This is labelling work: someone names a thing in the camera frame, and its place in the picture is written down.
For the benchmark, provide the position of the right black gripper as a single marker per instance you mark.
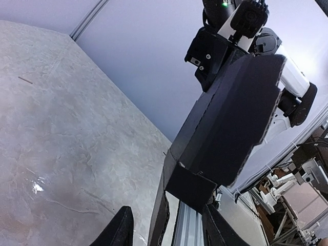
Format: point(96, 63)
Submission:
point(209, 52)

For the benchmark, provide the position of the right vertical aluminium post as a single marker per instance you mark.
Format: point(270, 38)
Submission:
point(87, 20)

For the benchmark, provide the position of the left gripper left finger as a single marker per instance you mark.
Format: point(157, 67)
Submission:
point(119, 231)

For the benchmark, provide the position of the front aluminium frame rail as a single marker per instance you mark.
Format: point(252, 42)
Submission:
point(188, 229)

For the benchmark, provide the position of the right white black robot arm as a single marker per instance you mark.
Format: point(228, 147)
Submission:
point(298, 94)

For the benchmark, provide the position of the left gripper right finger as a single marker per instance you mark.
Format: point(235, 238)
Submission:
point(217, 231)

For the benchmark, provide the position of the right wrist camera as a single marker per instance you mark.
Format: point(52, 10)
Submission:
point(239, 22)

